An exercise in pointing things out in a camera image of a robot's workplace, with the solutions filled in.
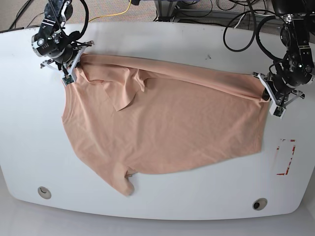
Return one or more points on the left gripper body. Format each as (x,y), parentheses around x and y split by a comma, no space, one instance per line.
(283,80)

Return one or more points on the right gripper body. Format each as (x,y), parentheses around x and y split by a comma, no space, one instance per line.
(59,52)

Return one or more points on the peach t-shirt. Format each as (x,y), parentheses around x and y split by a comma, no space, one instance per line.
(131,115)

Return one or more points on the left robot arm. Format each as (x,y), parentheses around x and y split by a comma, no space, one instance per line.
(299,22)

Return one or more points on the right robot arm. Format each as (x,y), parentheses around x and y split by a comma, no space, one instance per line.
(56,13)

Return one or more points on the red tape rectangle marking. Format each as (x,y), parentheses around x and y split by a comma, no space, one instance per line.
(284,156)

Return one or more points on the right table grommet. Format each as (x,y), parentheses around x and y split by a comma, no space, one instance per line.
(260,204)

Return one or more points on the table grommet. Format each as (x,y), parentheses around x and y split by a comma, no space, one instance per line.
(260,204)
(44,193)

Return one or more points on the left table grommet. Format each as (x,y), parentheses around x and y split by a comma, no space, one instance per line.
(44,193)

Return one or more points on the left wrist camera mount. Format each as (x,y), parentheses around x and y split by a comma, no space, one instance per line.
(280,100)

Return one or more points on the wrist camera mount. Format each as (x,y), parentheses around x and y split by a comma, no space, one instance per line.
(65,62)
(280,100)

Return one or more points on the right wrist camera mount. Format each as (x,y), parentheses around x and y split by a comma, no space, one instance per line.
(65,62)

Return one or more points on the aluminium frame stand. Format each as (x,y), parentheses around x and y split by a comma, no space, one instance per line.
(165,10)

